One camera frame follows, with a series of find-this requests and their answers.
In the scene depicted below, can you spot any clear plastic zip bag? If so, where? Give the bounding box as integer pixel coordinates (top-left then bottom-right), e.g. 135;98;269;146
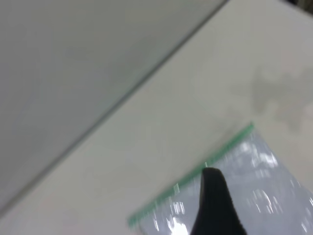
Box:
127;121;313;235

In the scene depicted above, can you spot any white table cloth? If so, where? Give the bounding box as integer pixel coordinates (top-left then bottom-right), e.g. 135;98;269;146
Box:
0;0;313;235

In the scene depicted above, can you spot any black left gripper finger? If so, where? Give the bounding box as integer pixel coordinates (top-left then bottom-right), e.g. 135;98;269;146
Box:
190;167;247;235

